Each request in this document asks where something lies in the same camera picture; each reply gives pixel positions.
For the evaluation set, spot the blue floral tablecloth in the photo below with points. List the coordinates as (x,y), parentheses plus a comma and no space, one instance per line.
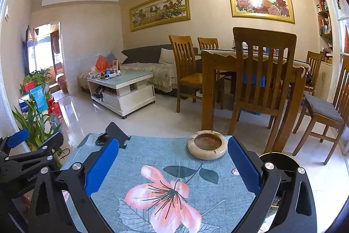
(152,151)

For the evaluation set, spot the blue cardboard box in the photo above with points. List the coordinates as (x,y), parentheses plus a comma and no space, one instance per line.
(36,99)

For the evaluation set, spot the beige stone ashtray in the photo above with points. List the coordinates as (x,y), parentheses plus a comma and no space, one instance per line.
(196,151)

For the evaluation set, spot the orange plastic bag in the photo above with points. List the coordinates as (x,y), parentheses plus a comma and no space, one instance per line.
(103,63)

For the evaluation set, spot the wooden chair with cushion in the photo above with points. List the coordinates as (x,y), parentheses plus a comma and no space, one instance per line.
(343,85)

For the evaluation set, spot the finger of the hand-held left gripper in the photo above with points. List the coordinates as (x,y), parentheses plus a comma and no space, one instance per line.
(41,149)
(17,138)

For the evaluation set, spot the framed landscape painting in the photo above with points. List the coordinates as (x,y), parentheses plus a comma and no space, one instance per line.
(159,10)

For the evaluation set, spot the white coffee table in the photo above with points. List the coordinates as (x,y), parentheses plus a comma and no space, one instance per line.
(122,80)

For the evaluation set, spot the green potted plant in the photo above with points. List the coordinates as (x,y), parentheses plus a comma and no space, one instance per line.
(38,77)

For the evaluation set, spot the white pillow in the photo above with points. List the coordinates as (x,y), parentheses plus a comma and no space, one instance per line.
(166,56)
(120,57)

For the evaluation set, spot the wooden dining table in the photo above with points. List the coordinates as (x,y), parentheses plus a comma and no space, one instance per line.
(210,85)

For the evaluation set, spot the blue plastic stool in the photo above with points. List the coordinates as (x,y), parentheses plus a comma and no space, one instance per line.
(253,81)

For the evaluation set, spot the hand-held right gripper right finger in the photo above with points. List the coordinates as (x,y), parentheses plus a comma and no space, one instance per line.
(244,164)

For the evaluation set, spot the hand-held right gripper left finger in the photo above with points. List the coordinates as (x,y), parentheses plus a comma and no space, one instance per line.
(101,167)

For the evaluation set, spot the black phone stand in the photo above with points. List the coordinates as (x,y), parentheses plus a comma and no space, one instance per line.
(114,130)

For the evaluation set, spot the lucky bamboo plant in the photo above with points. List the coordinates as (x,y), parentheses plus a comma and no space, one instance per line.
(34,126)

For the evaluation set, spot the wall shelf with goods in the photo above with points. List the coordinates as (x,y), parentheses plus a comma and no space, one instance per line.
(324,20)

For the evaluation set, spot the white low cabinet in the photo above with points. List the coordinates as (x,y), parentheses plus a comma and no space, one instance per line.
(324,80)

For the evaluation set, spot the large wooden dining chair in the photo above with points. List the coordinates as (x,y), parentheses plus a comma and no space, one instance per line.
(261,36)

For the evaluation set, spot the framed peony painting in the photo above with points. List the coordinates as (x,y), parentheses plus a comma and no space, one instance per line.
(260,3)

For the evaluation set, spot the red gift box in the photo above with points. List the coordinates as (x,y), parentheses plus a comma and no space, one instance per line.
(54,108)

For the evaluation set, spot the sliding glass door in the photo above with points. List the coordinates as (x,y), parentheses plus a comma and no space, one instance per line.
(340,31)

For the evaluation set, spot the grey seat cushion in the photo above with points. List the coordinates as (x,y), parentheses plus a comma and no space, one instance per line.
(324,108)

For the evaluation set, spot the grey sofa with lace cover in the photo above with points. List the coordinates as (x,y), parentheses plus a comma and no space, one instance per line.
(141,55)

